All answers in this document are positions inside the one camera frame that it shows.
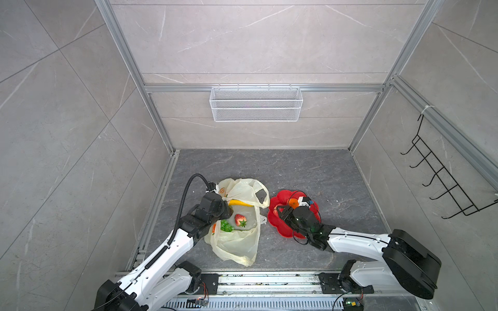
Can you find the red flower-shaped plastic bowl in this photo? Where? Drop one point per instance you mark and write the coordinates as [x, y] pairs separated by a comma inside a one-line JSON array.
[[302, 222]]

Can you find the orange fake fruit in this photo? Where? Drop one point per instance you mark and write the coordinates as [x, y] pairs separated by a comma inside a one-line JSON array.
[[293, 202]]

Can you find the red fake strawberry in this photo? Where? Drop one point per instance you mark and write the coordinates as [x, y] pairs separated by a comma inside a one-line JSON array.
[[240, 221]]

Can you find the cream plastic bag orange print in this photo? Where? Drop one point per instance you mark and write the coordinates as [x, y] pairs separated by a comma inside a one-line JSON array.
[[240, 245]]

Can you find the yellow fake banana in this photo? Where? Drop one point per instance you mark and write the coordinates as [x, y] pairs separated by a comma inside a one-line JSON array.
[[234, 202]]

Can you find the green fake vegetable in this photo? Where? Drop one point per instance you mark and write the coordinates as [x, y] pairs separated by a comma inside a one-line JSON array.
[[225, 226]]

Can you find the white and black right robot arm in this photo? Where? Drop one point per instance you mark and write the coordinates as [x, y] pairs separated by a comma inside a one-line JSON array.
[[396, 261]]

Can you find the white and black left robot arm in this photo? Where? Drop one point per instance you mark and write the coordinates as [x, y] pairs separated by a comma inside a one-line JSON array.
[[145, 287]]

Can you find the white wire mesh basket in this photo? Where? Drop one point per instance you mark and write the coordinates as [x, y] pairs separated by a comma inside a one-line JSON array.
[[256, 104]]

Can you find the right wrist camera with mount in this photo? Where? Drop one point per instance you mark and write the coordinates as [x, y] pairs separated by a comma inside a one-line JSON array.
[[305, 201]]

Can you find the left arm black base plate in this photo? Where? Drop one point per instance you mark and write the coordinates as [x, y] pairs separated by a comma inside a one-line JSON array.
[[204, 282]]

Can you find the aluminium rail base frame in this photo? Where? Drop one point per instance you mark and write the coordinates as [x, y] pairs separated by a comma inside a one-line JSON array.
[[291, 290]]

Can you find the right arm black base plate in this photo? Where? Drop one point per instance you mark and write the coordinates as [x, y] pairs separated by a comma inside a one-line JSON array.
[[334, 283]]

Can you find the black wire hook rack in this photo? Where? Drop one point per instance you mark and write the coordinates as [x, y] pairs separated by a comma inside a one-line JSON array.
[[440, 172]]

